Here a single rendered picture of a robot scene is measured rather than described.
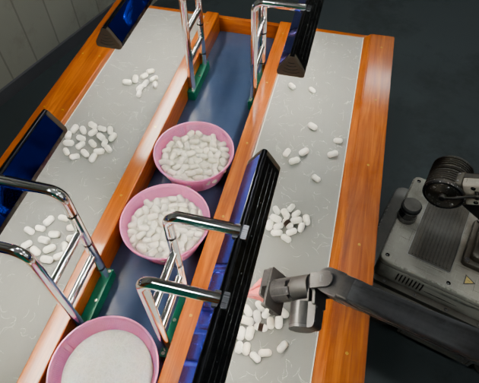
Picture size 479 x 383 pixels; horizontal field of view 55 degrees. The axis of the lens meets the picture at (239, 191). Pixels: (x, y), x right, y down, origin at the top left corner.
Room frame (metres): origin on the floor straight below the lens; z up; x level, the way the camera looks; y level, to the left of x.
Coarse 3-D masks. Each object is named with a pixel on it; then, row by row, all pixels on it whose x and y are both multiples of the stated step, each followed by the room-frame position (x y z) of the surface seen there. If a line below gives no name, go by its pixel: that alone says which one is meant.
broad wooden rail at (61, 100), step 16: (96, 32) 1.69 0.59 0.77; (96, 48) 1.58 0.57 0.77; (80, 64) 1.48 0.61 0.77; (96, 64) 1.48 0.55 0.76; (64, 80) 1.38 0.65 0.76; (80, 80) 1.38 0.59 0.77; (48, 96) 1.30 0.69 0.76; (64, 96) 1.30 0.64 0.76; (80, 96) 1.30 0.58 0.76; (64, 112) 1.21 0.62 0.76; (16, 144) 1.06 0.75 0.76; (0, 160) 0.99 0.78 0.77
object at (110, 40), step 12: (132, 0) 1.37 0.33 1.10; (144, 0) 1.41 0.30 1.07; (120, 12) 1.29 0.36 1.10; (132, 12) 1.33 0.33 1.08; (144, 12) 1.38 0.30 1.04; (108, 24) 1.21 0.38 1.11; (120, 24) 1.25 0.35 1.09; (132, 24) 1.29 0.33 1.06; (108, 36) 1.19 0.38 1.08; (120, 36) 1.21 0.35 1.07; (120, 48) 1.19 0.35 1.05
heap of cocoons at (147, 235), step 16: (144, 208) 0.81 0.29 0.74; (160, 208) 0.82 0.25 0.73; (176, 208) 0.81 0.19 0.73; (192, 208) 0.80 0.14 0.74; (128, 224) 0.75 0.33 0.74; (144, 224) 0.76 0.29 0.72; (160, 224) 0.75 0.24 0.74; (176, 224) 0.75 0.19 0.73; (144, 240) 0.69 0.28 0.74; (160, 240) 0.70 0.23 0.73; (192, 240) 0.70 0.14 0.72; (160, 256) 0.64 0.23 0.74
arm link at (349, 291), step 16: (336, 272) 0.45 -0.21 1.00; (320, 288) 0.43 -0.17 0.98; (336, 288) 0.42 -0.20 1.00; (352, 288) 0.41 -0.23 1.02; (368, 288) 0.40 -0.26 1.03; (352, 304) 0.38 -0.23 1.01; (368, 304) 0.37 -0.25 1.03; (384, 304) 0.36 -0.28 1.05; (400, 304) 0.35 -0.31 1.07; (416, 304) 0.34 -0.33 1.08; (384, 320) 0.33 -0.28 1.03; (400, 320) 0.32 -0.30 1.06; (416, 320) 0.31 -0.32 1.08; (432, 320) 0.31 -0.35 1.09; (448, 320) 0.30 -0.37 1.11; (416, 336) 0.29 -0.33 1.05; (432, 336) 0.28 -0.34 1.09; (448, 336) 0.27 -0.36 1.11; (464, 336) 0.27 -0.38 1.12; (464, 352) 0.24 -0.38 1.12
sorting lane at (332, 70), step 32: (320, 32) 1.70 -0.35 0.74; (320, 64) 1.49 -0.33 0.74; (352, 64) 1.48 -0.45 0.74; (288, 96) 1.31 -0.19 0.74; (320, 96) 1.30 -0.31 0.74; (352, 96) 1.30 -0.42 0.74; (288, 128) 1.14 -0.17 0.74; (320, 128) 1.14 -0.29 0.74; (288, 160) 0.99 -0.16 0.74; (320, 160) 0.99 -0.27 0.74; (288, 192) 0.86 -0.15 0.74; (320, 192) 0.86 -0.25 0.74; (320, 224) 0.74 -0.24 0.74; (288, 256) 0.63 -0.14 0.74; (320, 256) 0.63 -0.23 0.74; (288, 320) 0.45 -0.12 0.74; (256, 352) 0.37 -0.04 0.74; (288, 352) 0.36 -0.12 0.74
